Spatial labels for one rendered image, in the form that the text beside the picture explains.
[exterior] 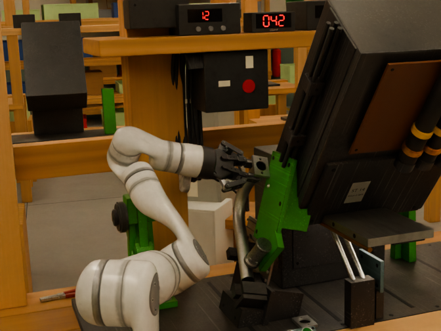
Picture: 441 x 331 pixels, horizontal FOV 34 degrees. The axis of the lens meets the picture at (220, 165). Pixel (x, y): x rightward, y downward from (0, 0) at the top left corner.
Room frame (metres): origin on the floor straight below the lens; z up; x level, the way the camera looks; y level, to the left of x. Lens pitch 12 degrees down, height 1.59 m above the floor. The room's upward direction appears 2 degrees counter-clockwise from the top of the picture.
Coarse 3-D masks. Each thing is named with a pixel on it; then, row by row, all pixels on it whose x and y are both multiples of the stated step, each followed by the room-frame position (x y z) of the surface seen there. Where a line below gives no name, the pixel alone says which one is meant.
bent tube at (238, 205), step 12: (252, 156) 1.64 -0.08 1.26; (252, 168) 1.64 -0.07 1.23; (264, 168) 1.64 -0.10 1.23; (240, 192) 1.68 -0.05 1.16; (240, 204) 1.68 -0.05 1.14; (240, 216) 1.67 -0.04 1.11; (240, 228) 1.64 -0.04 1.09; (240, 240) 1.61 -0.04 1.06; (240, 252) 1.59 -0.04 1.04; (240, 264) 1.57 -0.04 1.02; (252, 276) 1.54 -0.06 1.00
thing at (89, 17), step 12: (24, 0) 8.12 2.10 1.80; (24, 12) 8.12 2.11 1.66; (36, 12) 8.18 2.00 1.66; (48, 12) 8.19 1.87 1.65; (60, 12) 8.23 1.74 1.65; (72, 12) 8.27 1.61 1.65; (84, 12) 8.31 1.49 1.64; (96, 12) 8.35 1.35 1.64; (84, 24) 8.23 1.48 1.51; (96, 24) 8.26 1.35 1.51; (108, 24) 8.29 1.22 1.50; (84, 60) 8.22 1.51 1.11; (96, 60) 8.25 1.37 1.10; (108, 60) 8.28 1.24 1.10; (120, 60) 8.31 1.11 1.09; (96, 72) 8.37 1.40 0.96; (24, 84) 8.15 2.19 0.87; (96, 84) 8.36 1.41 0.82; (120, 84) 8.40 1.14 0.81; (96, 96) 8.29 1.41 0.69; (120, 96) 8.36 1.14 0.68; (120, 108) 8.80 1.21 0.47; (84, 120) 8.29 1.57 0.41; (120, 120) 8.40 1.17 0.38
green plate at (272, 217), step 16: (272, 160) 1.63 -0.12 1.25; (288, 160) 1.55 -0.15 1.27; (272, 176) 1.61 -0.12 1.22; (288, 176) 1.54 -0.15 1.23; (272, 192) 1.59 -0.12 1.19; (288, 192) 1.53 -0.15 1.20; (272, 208) 1.57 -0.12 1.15; (288, 208) 1.54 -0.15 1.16; (256, 224) 1.63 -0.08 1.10; (272, 224) 1.55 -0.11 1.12; (288, 224) 1.54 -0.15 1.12; (304, 224) 1.56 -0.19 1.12
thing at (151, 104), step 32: (0, 32) 1.70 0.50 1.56; (128, 32) 1.80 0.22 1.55; (160, 32) 1.83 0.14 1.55; (0, 64) 1.70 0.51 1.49; (128, 64) 1.80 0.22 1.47; (160, 64) 1.83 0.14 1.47; (0, 96) 1.70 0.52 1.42; (128, 96) 1.82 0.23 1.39; (160, 96) 1.83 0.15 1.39; (0, 128) 1.70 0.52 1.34; (160, 128) 1.82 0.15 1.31; (0, 160) 1.69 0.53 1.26; (0, 192) 1.69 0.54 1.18; (0, 224) 1.69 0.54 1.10; (160, 224) 1.82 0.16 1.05; (0, 256) 1.69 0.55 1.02; (0, 288) 1.68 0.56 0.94
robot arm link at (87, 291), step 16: (144, 256) 1.09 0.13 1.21; (160, 256) 1.12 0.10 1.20; (96, 272) 0.91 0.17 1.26; (160, 272) 1.08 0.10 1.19; (176, 272) 1.13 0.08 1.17; (80, 288) 0.90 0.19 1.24; (96, 288) 0.90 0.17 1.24; (160, 288) 1.07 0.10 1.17; (176, 288) 1.13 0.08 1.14; (80, 304) 0.90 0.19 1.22; (96, 304) 0.89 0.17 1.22; (160, 304) 1.10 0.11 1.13; (96, 320) 0.90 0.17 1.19
